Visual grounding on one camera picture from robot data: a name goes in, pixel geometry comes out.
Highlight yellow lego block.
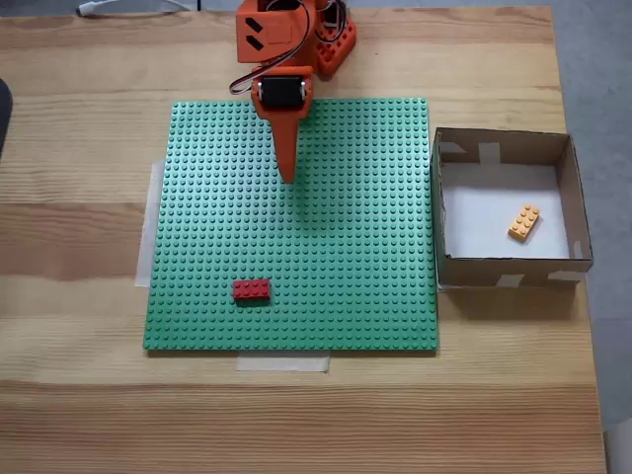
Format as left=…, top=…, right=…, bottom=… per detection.
left=507, top=202, right=542, bottom=244

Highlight green lego baseplate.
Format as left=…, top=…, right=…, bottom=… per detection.
left=142, top=97, right=440, bottom=356

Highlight red lego block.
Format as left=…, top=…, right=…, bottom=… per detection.
left=232, top=278, right=273, bottom=303

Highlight open cardboard box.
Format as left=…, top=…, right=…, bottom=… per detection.
left=430, top=126, right=593, bottom=293

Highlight masking tape strip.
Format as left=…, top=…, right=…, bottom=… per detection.
left=235, top=354, right=331, bottom=374
left=133, top=158, right=167, bottom=289

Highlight white paper sheet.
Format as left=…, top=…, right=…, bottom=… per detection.
left=440, top=164, right=573, bottom=261

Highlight black rounded object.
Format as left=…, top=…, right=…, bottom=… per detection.
left=0, top=77, right=14, bottom=162

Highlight gripper servo cable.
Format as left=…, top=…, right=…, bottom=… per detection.
left=228, top=0, right=317, bottom=99

